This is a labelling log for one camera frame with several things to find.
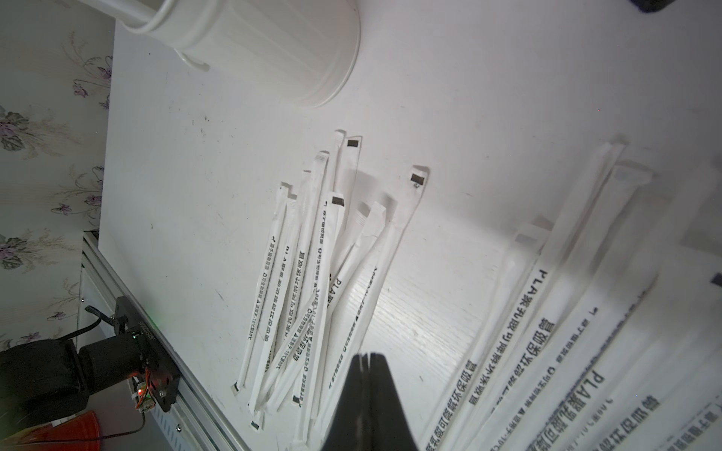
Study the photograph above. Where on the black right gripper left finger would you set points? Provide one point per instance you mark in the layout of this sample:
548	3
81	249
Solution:
350	427

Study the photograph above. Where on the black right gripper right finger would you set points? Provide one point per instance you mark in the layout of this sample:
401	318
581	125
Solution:
390	430

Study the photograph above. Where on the twelfth straw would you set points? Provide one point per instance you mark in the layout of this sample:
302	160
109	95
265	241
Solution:
334	208

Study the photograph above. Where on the eleventh straw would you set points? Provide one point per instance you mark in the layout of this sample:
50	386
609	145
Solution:
410	196

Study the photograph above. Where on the thirteenth straw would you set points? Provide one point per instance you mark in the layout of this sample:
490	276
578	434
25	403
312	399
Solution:
670	380

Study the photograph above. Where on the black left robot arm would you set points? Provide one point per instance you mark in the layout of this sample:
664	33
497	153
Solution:
49	379

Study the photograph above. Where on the red object under table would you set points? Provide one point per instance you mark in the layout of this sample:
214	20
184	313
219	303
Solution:
63	436

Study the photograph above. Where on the white straw cup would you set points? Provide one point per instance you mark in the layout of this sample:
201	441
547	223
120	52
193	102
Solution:
304	51

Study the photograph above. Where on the black stapler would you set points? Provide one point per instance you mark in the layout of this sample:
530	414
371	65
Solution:
651	6

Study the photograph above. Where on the aluminium mounting rail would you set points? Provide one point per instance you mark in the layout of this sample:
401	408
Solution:
194	422

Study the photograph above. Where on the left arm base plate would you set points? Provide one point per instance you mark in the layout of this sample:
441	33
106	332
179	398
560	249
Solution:
159	370

